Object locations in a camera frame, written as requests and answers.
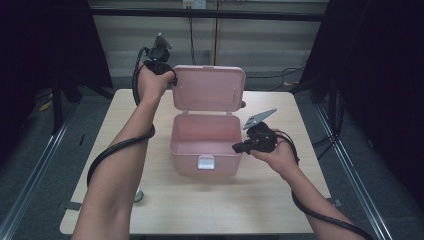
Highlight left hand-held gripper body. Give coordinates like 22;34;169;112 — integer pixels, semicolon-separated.
145;32;178;77

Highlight black floor cables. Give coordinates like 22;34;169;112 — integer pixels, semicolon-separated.
311;89;345;158

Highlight person's left hand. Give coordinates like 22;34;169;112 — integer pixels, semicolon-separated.
136;60;177;105

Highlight black wall cable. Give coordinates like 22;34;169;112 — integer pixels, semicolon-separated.
188;16;305;92

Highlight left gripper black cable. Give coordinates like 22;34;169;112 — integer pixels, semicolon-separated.
86;46;157;188

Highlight pink storage box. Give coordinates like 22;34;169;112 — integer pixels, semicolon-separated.
168;64;247;178

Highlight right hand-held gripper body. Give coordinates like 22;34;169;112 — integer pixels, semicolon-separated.
242;108;280;154

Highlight black metal stand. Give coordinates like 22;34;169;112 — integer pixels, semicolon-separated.
50;77;83;136

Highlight yellow floor tape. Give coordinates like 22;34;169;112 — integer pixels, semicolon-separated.
38;99;54;112

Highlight black curtain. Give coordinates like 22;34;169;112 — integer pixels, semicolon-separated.
298;0;424;209
0;0;115;163

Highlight white wall socket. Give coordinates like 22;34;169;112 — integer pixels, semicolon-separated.
182;0;208;10

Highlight metal floor rail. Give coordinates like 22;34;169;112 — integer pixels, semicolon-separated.
314;103;397;240
0;102;80;240

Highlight black horizontal bar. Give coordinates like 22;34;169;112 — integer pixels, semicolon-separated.
89;7;326;23

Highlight person's right hand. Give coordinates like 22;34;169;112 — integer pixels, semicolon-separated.
249;128;300;177

